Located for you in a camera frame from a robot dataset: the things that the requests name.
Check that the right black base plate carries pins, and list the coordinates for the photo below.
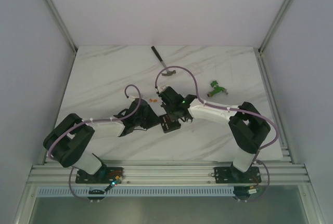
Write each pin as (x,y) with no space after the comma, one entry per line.
(231,175)

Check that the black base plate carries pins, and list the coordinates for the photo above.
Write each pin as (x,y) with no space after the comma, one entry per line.
(231,175)
(104,175)

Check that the left aluminium frame post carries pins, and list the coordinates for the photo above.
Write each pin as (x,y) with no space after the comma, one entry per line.
(61,25)

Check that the aluminium mounting rail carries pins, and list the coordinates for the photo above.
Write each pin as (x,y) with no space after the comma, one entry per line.
(171,173)

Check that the grey slotted cable duct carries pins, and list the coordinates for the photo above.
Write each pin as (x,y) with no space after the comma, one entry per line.
(158,191)

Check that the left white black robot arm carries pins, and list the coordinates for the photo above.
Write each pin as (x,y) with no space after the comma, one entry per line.
(67,143)

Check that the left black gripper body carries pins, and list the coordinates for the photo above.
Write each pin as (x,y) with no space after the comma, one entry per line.
(152,121)

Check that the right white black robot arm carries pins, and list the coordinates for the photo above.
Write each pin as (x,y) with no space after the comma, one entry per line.
(248,127)

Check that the aluminium frame post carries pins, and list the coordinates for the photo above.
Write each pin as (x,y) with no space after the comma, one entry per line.
(275,24)
(61,25)

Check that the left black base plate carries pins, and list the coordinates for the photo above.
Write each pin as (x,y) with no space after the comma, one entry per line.
(104,175)

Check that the claw hammer black handle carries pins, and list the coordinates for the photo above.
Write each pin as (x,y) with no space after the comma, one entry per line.
(167,71)

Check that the right aluminium frame post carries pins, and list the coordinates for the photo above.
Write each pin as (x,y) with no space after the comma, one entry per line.
(275,24)

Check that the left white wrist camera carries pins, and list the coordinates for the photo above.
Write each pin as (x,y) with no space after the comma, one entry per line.
(133,98)

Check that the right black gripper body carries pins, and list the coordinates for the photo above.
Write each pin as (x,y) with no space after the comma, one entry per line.
(168,109)

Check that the black fuse box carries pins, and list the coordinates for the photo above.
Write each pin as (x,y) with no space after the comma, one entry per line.
(168,125)

